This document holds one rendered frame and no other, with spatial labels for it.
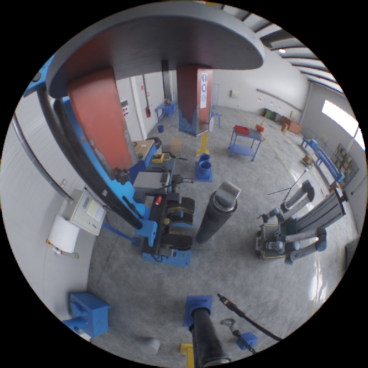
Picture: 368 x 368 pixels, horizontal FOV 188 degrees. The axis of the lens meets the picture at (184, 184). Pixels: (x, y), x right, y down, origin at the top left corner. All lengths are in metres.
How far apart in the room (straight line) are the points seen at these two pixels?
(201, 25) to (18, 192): 2.14
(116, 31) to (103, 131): 0.21
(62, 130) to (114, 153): 0.26
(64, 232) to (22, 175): 1.28
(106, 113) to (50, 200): 2.04
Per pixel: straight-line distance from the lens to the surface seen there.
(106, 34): 0.15
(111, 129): 0.29
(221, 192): 0.66
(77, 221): 1.11
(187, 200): 1.32
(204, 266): 2.17
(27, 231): 2.23
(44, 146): 2.19
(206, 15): 0.15
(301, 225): 2.07
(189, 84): 0.48
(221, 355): 1.12
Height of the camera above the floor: 2.14
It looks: 52 degrees down
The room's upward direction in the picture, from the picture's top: 2 degrees counter-clockwise
